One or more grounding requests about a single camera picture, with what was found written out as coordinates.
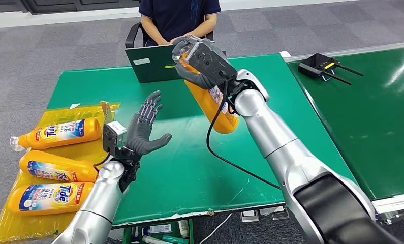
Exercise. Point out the orange detergent bottle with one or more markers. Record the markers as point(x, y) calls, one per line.
point(60, 166)
point(63, 131)
point(50, 198)
point(215, 114)

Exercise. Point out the green belt conveyor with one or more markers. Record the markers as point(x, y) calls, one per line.
point(373, 118)

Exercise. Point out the white plastic bottle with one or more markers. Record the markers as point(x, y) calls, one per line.
point(183, 229)

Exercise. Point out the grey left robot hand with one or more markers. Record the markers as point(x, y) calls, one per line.
point(139, 134)

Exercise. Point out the white paper scrap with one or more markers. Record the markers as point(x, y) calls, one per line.
point(75, 105)

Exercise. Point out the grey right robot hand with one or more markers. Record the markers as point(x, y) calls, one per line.
point(195, 78)

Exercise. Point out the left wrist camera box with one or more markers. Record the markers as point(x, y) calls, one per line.
point(113, 133)

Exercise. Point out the black controller with antennas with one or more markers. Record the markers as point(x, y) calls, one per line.
point(314, 67)

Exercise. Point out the person's right forearm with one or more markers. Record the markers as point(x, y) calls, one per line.
point(151, 32)

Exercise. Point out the person's left forearm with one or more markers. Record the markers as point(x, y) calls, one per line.
point(203, 28)

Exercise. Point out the person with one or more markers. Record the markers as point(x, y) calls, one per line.
point(178, 17)

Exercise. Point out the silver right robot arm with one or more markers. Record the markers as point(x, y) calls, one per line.
point(272, 131)

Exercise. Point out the black office chair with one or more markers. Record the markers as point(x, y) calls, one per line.
point(131, 33)

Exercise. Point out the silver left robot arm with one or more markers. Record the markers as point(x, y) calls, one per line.
point(102, 198)

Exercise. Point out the yellow plastic bag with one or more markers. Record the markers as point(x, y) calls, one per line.
point(6, 222)

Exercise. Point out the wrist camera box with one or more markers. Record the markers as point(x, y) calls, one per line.
point(113, 133)
point(208, 62)

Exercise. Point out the dark green laptop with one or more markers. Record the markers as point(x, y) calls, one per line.
point(148, 67)

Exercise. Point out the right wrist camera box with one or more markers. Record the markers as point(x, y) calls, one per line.
point(208, 62)

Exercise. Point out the white labelled box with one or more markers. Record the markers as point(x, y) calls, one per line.
point(159, 229)

